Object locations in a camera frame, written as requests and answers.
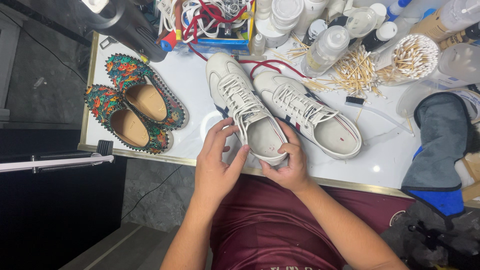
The clear spray bottle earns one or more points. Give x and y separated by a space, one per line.
324 52

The grey and blue cloth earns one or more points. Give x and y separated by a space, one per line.
438 150

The small black bottle grey cap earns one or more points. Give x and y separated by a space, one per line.
313 32

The colourful spiked loafer shoe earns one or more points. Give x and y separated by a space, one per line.
125 125
150 99

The blue box of laces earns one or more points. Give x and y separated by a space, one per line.
221 45

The pile of loose cotton swabs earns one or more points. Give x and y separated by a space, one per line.
354 73

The frosted clear bottle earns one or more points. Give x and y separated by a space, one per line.
457 65

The metal clamp tool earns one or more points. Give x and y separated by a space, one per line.
228 18

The red shoelace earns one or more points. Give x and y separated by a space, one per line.
268 64

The tall white bottle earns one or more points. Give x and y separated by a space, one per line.
311 15

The small metal buckle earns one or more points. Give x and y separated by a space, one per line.
108 42

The brown label spray bottle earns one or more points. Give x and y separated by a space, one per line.
438 20

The clear jar of cotton swabs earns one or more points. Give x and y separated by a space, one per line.
410 58

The person's left hand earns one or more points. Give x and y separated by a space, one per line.
212 172

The white round jar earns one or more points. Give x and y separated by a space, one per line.
270 35

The clear plastic tub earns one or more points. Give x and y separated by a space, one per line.
407 101

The stack of clear plastic cups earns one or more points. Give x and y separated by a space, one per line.
285 13

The white striped lace-up sneaker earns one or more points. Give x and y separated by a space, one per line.
236 93
318 116

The small clear dropper bottle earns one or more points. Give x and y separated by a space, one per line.
258 44

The black bag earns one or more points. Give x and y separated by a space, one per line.
435 240

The person's right hand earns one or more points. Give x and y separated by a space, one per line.
294 170

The maroon shirt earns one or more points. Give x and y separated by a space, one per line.
270 225

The blue capped bottle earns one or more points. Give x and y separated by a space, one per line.
395 8

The white tape roll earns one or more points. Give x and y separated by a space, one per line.
205 125

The clear plastic cup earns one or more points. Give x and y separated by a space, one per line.
360 21

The dark bottle brown label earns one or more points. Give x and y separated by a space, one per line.
459 38

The black bottle white cap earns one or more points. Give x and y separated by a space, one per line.
377 38

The bundle of white shoelaces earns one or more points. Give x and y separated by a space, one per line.
195 15

